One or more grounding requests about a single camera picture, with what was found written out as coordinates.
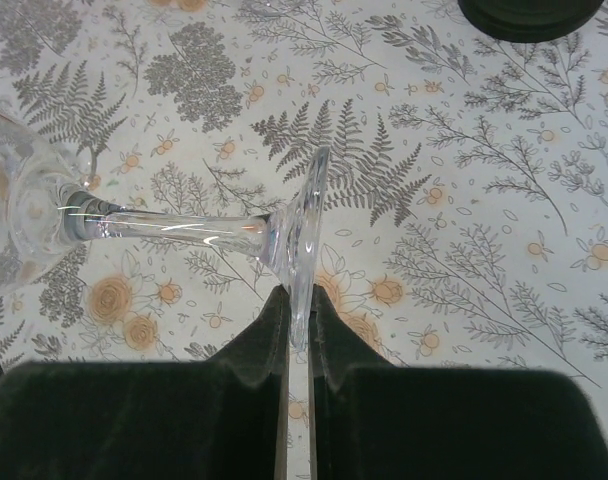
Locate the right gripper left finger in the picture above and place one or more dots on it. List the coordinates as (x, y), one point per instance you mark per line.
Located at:
(221, 418)

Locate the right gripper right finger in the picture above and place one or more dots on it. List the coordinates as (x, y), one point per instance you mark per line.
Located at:
(371, 419)

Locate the clear wine glass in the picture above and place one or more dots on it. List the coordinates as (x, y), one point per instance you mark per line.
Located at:
(45, 213)

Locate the floral tablecloth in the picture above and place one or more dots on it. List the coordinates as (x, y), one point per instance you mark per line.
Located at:
(466, 217)

